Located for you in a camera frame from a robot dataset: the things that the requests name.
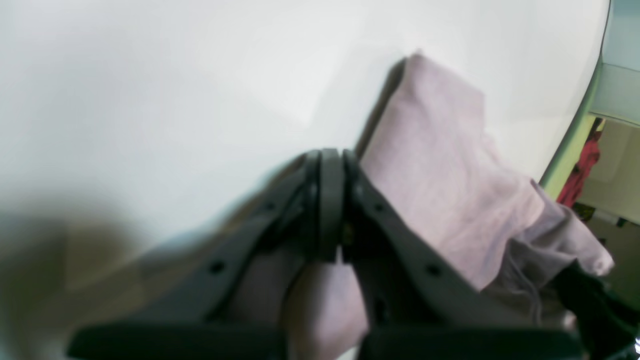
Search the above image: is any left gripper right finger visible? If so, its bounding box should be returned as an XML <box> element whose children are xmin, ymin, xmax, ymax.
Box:
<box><xmin>341</xmin><ymin>150</ymin><xmax>583</xmax><ymax>360</ymax></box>

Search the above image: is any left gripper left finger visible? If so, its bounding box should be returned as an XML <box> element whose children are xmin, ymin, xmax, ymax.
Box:
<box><xmin>66</xmin><ymin>150</ymin><xmax>322</xmax><ymax>360</ymax></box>

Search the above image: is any mauve pink t-shirt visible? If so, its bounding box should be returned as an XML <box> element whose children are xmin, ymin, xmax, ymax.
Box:
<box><xmin>230</xmin><ymin>52</ymin><xmax>629</xmax><ymax>360</ymax></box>

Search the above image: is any red cloth in background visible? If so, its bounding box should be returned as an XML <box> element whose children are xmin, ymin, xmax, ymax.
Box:
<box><xmin>556</xmin><ymin>131</ymin><xmax>602</xmax><ymax>208</ymax></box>

